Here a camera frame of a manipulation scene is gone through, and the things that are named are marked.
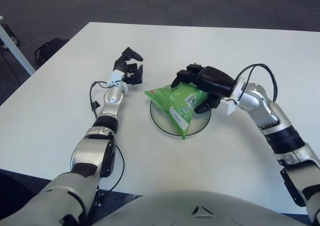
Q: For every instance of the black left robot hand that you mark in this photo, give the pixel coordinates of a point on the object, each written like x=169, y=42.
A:
x=120, y=66

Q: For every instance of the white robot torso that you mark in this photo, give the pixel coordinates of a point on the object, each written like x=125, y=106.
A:
x=175, y=211

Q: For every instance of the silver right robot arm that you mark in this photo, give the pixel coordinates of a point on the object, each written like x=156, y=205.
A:
x=262, y=106

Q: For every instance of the black bag on floor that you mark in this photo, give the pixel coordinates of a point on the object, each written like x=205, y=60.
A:
x=51, y=48

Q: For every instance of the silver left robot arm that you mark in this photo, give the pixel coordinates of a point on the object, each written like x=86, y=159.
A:
x=112, y=98

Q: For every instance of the white plate with black rim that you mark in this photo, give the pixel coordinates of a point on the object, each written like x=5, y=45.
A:
x=160, y=118

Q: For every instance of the black floor device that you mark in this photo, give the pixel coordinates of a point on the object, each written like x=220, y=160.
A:
x=11, y=33

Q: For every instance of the white table leg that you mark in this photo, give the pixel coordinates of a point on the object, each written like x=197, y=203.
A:
x=15, y=48

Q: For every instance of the metal bracket with screws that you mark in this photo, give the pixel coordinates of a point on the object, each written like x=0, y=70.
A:
x=98, y=198

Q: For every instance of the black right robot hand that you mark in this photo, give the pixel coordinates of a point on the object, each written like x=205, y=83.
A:
x=215, y=82

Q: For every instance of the green snack bag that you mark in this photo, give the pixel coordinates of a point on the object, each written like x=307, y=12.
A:
x=172, y=98

